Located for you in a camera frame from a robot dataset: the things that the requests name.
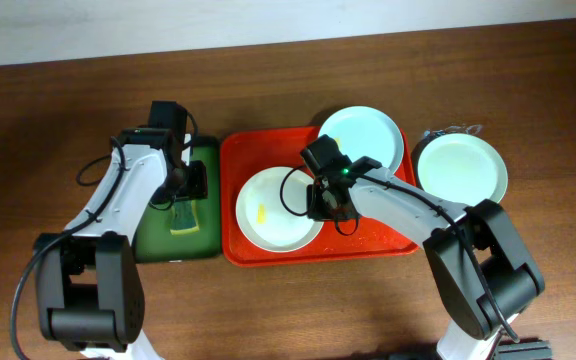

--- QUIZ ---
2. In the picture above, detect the light blue plate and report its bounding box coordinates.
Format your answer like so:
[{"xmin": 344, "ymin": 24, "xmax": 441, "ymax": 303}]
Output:
[{"xmin": 318, "ymin": 106, "xmax": 404, "ymax": 172}]

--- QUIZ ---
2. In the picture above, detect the white plate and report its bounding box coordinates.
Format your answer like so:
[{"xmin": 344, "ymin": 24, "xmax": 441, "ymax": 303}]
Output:
[{"xmin": 235, "ymin": 166, "xmax": 323, "ymax": 253}]

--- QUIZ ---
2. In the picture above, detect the dark green tray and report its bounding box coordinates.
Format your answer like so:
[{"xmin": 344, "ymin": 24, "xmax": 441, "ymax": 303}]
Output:
[{"xmin": 133, "ymin": 136, "xmax": 222, "ymax": 263}]

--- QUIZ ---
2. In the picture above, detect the pale green plate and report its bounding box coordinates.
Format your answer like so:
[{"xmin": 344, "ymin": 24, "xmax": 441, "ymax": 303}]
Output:
[{"xmin": 416, "ymin": 133, "xmax": 509, "ymax": 206}]

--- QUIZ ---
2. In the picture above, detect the yellow green scrub sponge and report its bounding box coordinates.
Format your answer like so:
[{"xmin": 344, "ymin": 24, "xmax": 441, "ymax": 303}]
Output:
[{"xmin": 170, "ymin": 200, "xmax": 199, "ymax": 236}]

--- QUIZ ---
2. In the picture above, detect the red plastic tray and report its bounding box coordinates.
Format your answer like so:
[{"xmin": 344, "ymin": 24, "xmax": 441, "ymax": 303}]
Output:
[{"xmin": 220, "ymin": 126, "xmax": 418, "ymax": 267}]

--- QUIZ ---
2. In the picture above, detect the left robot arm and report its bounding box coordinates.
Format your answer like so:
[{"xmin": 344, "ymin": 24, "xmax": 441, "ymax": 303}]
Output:
[{"xmin": 22, "ymin": 101, "xmax": 208, "ymax": 359}]

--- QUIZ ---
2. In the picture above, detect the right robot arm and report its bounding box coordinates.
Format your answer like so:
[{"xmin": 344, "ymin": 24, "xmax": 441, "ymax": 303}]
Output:
[{"xmin": 300, "ymin": 135, "xmax": 545, "ymax": 359}]

